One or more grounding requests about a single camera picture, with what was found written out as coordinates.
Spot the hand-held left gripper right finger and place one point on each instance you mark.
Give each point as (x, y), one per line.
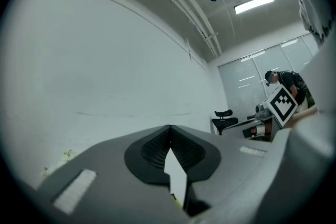
(231, 170)

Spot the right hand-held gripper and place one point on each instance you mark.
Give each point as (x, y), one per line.
(282, 107)

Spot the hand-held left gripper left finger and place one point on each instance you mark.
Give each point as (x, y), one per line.
(110, 178)

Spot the person's right forearm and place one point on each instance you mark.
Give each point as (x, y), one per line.
(302, 116)

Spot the black office chair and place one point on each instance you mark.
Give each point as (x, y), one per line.
(224, 121)

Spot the ceiling light panel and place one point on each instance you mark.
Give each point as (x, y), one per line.
(254, 4)

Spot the person's grey shirt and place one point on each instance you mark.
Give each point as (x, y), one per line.
(315, 2)

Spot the white ceiling pipes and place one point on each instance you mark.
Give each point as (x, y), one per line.
(183, 2)

